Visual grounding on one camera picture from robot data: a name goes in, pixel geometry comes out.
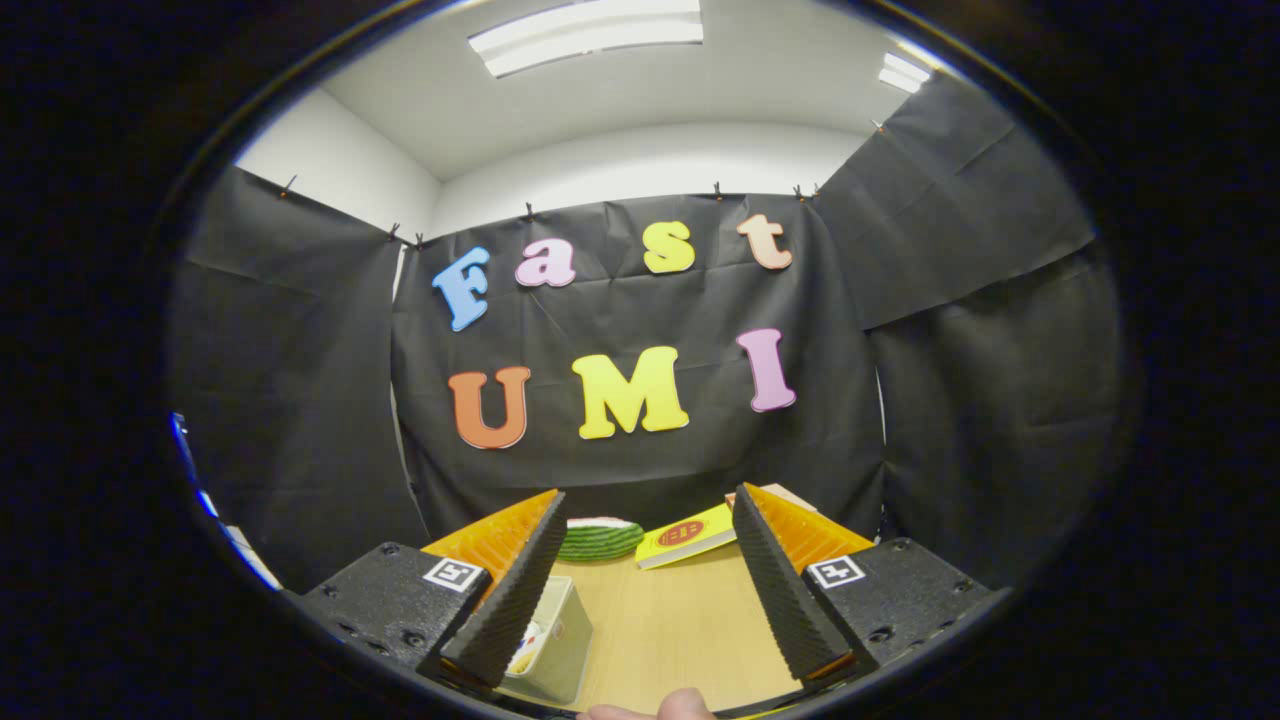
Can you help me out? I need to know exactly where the ceiling light panel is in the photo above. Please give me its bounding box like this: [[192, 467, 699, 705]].
[[878, 52, 931, 95], [468, 0, 705, 79]]

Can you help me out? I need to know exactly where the green fabric storage box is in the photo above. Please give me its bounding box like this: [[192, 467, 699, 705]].
[[497, 575, 595, 707]]

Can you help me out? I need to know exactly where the thick tan cover book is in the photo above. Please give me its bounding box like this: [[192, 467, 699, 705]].
[[725, 483, 817, 513]]

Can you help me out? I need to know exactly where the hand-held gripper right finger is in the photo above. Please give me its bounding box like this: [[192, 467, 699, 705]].
[[730, 483, 1001, 696]]

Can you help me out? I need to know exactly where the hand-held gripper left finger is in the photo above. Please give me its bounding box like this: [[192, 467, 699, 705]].
[[290, 488, 569, 691]]

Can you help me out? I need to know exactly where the yellow book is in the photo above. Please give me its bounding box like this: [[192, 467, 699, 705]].
[[635, 503, 739, 571]]

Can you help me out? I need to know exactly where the watermelon slice plush cushion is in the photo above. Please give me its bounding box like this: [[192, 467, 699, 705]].
[[557, 516, 646, 562]]

